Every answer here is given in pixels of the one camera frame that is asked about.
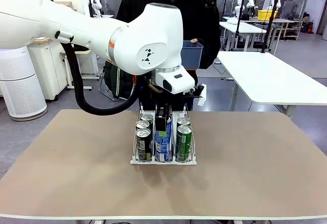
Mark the cardboard box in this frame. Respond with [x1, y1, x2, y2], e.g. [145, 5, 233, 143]
[54, 1, 77, 11]

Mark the black Pepsi can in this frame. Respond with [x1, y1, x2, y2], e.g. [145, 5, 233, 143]
[135, 128, 152, 163]
[135, 120, 150, 130]

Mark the blue-grey plastic bin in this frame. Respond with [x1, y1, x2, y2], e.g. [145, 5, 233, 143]
[180, 40, 204, 70]

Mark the person's left forearm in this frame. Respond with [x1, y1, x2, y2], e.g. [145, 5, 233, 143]
[198, 37, 221, 70]

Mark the yellow plastic bin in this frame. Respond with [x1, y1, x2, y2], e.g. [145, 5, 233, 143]
[257, 9, 272, 21]

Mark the white air purifier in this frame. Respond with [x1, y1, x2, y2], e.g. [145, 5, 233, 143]
[0, 46, 49, 122]

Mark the black tripod pole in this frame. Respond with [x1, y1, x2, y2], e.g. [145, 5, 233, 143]
[260, 0, 279, 54]

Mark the person in black jacket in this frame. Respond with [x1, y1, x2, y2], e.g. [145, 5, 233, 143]
[116, 0, 222, 113]

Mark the small wooden side table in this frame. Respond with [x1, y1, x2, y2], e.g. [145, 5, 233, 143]
[60, 49, 99, 92]

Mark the green Sprite can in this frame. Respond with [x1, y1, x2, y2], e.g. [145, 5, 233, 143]
[177, 117, 192, 127]
[176, 124, 193, 163]

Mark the white background table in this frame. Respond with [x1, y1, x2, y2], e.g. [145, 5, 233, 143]
[219, 20, 268, 53]

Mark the white wire can rack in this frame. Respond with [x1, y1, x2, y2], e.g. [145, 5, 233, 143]
[129, 102, 198, 166]

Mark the white cabinet wooden top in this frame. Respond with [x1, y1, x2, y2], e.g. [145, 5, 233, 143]
[27, 38, 69, 101]

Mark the metal folding chair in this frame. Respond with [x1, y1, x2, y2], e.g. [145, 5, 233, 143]
[99, 74, 117, 102]

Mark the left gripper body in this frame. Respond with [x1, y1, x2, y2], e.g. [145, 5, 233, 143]
[153, 92, 179, 108]

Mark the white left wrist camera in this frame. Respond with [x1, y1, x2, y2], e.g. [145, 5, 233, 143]
[182, 83, 207, 107]

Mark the dark green striped jacket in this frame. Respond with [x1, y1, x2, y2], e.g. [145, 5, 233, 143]
[103, 60, 136, 102]

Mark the large white table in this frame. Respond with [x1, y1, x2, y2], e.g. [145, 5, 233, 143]
[216, 51, 327, 119]

